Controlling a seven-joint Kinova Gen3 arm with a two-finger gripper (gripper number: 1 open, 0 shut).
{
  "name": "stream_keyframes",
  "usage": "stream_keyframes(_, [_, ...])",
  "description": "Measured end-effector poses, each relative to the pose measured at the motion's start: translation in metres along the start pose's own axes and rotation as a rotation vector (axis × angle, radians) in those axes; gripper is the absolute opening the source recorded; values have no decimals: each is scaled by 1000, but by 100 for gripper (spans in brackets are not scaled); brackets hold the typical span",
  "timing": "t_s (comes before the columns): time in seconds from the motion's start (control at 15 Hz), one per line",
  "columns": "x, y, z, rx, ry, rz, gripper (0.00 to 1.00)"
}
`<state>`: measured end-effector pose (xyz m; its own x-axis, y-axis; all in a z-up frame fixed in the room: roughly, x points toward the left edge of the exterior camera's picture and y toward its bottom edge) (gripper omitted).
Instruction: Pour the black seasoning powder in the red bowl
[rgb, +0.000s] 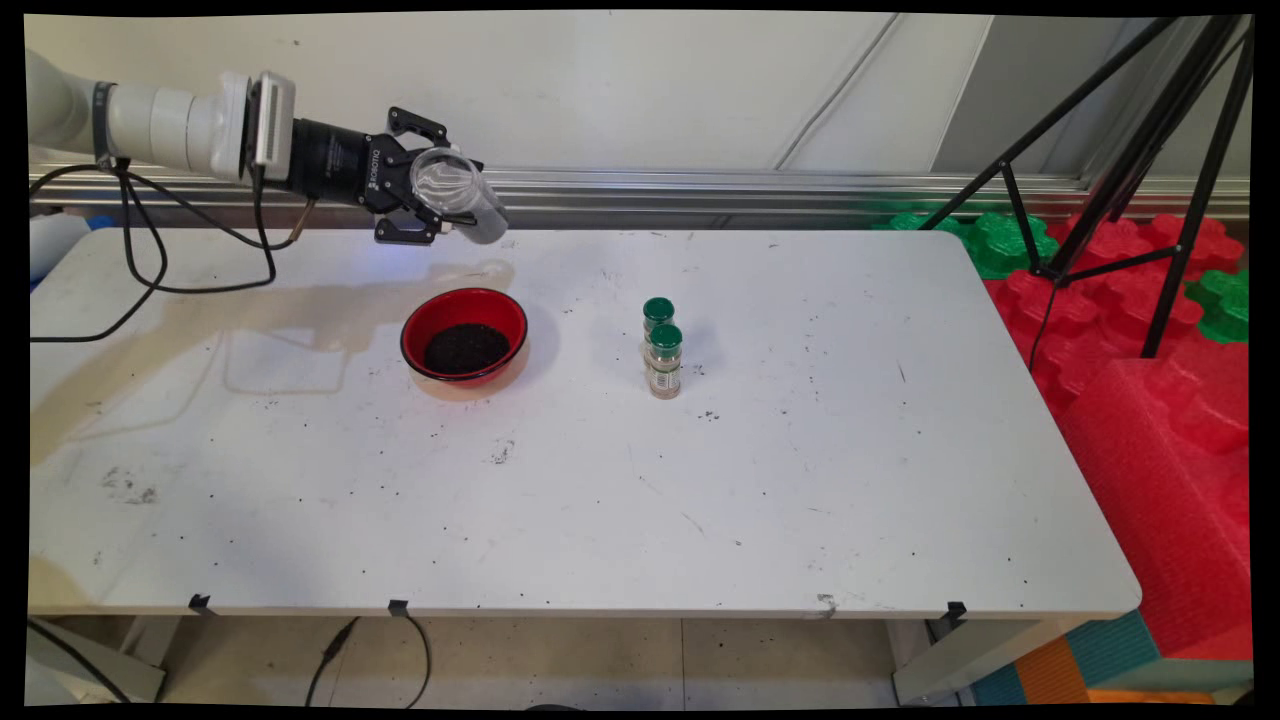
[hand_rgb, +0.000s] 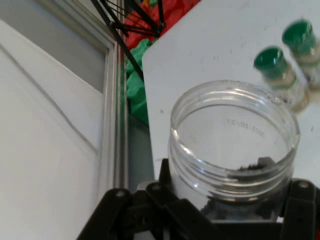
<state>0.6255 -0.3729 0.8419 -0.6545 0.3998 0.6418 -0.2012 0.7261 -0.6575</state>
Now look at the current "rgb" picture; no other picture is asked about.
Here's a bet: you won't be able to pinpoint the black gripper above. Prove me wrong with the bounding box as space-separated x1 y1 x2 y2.
290 106 451 247

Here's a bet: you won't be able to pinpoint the clear plastic jar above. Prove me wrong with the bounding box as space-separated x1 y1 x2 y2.
410 147 510 246

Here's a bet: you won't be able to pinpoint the red bowl with black rim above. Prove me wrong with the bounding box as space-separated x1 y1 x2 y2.
400 287 529 389

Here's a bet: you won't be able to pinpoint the black seeds pile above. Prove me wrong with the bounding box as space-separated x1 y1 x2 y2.
422 322 511 377

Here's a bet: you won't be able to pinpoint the green foam puzzle block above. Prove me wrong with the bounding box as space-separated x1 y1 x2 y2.
1185 268 1251 346
883 210 963 237
963 212 1059 281

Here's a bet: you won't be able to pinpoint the white table leg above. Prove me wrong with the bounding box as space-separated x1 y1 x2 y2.
893 615 1091 706
28 615 167 703

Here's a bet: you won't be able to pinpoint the red foam puzzle mats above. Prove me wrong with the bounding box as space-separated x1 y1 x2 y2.
985 212 1251 421

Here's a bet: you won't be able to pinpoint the black tripod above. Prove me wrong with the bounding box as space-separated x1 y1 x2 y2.
918 14 1256 361

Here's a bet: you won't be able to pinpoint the large red foam block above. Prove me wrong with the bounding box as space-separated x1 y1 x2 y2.
1058 358 1253 661

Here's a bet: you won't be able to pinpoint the orange foam block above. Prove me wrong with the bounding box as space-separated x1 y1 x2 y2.
1015 635 1093 706

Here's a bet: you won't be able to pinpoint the teal foam block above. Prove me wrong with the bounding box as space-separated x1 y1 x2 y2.
970 610 1161 706

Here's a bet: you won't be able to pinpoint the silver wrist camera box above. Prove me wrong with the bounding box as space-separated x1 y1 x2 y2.
247 70 298 182

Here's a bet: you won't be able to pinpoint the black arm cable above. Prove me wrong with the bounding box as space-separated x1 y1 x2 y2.
30 165 277 344

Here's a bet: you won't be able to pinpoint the aluminium wall rail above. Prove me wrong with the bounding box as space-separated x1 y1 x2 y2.
30 160 1251 223

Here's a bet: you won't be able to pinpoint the black cable strap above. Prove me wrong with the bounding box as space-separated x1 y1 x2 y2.
91 82 117 167

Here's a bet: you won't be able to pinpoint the white wall cable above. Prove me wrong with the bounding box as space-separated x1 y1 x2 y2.
773 14 901 171

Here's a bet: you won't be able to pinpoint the black floor cable with plug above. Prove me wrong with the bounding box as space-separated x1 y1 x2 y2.
305 612 433 709

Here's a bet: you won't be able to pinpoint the thin black tripod cable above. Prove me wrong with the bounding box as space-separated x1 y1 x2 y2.
1027 280 1059 373

